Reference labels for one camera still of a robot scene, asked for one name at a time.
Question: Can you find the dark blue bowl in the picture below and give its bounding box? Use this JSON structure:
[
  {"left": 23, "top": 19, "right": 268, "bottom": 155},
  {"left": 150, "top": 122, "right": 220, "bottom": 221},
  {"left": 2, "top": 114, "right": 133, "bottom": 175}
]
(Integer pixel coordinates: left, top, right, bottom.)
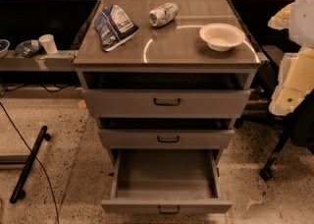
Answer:
[{"left": 16, "top": 39, "right": 42, "bottom": 58}]

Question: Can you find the grey drawer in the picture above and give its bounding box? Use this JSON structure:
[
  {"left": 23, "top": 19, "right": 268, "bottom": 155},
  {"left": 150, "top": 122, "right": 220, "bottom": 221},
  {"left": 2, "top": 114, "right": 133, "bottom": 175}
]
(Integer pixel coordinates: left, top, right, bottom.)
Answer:
[
  {"left": 102, "top": 149, "right": 232, "bottom": 215},
  {"left": 98, "top": 130, "right": 234, "bottom": 149},
  {"left": 82, "top": 89, "right": 249, "bottom": 118}
]

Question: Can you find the white paper bowl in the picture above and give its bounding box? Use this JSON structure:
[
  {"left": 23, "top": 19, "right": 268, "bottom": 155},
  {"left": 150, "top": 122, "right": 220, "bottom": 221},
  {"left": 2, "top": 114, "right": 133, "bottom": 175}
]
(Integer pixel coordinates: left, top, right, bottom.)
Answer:
[{"left": 199, "top": 24, "right": 245, "bottom": 52}]

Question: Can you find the grey middle drawer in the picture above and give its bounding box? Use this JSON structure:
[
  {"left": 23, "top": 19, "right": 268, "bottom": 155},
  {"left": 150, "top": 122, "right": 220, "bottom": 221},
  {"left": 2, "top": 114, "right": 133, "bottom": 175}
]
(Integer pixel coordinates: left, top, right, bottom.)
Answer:
[{"left": 98, "top": 130, "right": 234, "bottom": 149}]

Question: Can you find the crushed white soda can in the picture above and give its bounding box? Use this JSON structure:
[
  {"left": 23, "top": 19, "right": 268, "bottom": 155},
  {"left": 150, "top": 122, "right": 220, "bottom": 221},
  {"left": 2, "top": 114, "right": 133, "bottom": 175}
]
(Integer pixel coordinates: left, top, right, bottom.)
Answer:
[{"left": 149, "top": 3, "right": 178, "bottom": 28}]

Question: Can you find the blue white chip bag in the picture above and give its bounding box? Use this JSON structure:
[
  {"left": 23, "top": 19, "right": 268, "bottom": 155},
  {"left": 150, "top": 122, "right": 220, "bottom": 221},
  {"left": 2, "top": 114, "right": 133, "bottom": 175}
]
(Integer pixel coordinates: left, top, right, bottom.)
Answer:
[{"left": 93, "top": 5, "right": 138, "bottom": 52}]

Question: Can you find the black wheeled stand leg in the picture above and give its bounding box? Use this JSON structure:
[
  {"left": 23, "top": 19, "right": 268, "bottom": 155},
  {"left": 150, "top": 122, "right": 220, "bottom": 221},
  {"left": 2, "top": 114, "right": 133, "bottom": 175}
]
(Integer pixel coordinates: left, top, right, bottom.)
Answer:
[{"left": 10, "top": 126, "right": 51, "bottom": 203}]

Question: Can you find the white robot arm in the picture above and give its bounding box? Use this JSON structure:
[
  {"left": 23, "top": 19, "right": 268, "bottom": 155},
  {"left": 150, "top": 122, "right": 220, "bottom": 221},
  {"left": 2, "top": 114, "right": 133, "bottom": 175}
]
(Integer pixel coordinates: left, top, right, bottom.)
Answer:
[{"left": 268, "top": 0, "right": 314, "bottom": 116}]

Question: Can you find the black floor cable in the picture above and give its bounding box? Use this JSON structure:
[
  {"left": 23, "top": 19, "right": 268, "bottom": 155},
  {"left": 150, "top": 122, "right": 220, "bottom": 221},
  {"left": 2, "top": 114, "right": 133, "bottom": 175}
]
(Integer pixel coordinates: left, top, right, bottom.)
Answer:
[{"left": 0, "top": 102, "right": 61, "bottom": 224}]

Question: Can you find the grey drawer cabinet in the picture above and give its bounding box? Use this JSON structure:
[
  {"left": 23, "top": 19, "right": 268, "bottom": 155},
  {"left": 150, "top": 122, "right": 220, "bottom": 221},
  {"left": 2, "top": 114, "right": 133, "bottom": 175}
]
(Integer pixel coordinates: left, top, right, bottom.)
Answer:
[{"left": 72, "top": 0, "right": 263, "bottom": 170}]

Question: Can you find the grey bottom drawer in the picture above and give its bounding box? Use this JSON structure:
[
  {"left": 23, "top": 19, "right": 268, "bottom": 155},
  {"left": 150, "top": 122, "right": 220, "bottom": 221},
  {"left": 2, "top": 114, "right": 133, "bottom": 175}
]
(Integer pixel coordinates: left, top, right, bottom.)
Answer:
[{"left": 102, "top": 149, "right": 232, "bottom": 215}]

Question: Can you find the grey top drawer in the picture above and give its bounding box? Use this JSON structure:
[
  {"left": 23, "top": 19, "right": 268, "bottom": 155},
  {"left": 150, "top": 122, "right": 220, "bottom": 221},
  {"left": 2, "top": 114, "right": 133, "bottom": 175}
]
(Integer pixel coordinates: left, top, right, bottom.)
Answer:
[{"left": 82, "top": 89, "right": 249, "bottom": 118}]

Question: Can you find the black office chair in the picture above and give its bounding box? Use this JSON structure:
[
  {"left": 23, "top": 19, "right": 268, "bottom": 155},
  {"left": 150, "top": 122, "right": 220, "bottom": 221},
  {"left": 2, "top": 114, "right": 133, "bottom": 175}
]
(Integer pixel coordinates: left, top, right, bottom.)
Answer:
[{"left": 237, "top": 45, "right": 314, "bottom": 181}]

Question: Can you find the white paper cup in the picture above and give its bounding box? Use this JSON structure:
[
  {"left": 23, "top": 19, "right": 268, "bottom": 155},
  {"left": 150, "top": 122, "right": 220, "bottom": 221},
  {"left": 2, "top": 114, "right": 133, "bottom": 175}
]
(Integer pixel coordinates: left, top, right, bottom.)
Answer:
[{"left": 38, "top": 34, "right": 58, "bottom": 54}]

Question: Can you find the grey side shelf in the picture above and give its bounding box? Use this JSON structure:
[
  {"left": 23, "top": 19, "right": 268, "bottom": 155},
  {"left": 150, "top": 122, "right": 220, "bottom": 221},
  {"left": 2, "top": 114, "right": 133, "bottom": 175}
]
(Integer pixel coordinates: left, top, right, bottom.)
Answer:
[{"left": 0, "top": 50, "right": 77, "bottom": 72}]

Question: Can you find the blue rimmed bowl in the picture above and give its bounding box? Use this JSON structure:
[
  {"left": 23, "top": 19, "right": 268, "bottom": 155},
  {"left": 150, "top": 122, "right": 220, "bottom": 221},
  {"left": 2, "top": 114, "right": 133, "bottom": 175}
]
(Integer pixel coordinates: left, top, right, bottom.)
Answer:
[{"left": 0, "top": 39, "right": 10, "bottom": 58}]

